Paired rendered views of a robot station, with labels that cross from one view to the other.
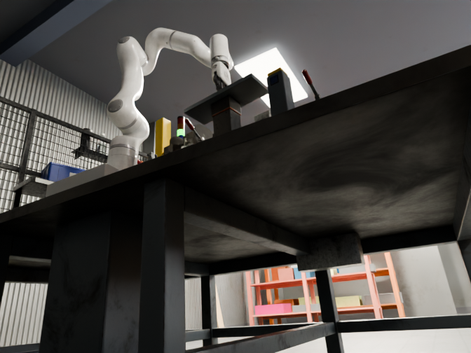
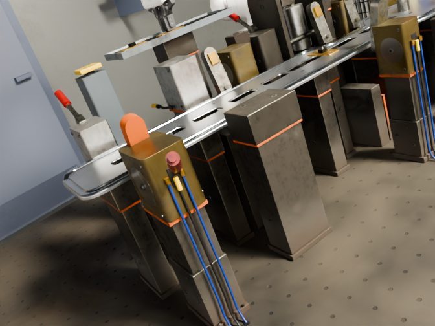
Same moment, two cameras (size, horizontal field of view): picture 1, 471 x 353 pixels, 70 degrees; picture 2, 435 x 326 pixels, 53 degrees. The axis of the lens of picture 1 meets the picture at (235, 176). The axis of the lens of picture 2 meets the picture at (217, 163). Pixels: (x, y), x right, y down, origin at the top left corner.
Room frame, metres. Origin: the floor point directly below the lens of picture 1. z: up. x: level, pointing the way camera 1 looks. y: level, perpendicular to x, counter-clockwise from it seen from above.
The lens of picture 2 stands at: (1.83, -1.14, 1.27)
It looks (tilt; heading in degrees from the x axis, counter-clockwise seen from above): 22 degrees down; 118
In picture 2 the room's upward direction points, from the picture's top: 20 degrees counter-clockwise
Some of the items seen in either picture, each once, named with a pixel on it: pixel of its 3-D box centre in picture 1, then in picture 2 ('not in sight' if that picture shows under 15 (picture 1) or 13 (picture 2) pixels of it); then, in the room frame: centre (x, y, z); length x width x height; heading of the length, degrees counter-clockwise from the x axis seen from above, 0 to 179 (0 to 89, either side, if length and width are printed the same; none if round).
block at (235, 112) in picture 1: (228, 149); (197, 108); (1.21, 0.02, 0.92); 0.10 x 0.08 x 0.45; 55
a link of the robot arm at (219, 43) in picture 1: (219, 51); not in sight; (1.21, 0.03, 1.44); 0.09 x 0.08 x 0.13; 164
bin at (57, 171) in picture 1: (71, 182); not in sight; (1.82, 0.97, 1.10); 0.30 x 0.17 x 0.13; 135
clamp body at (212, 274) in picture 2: not in sight; (191, 237); (1.43, -0.58, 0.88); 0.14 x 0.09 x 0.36; 145
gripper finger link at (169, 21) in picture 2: not in sight; (170, 17); (1.23, 0.02, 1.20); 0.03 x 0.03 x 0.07; 64
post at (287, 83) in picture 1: (285, 127); (123, 147); (1.06, -0.19, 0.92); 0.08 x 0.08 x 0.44; 55
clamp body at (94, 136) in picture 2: not in sight; (117, 189); (1.13, -0.36, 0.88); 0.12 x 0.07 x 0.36; 145
